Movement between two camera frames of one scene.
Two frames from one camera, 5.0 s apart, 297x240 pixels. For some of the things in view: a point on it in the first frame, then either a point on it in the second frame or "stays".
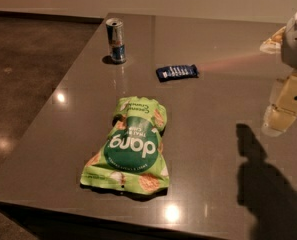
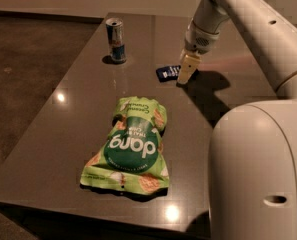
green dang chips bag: [131, 157] stays
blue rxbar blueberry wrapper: [176, 72] stays
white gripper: [296, 47] → [198, 40]
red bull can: [116, 39] stays
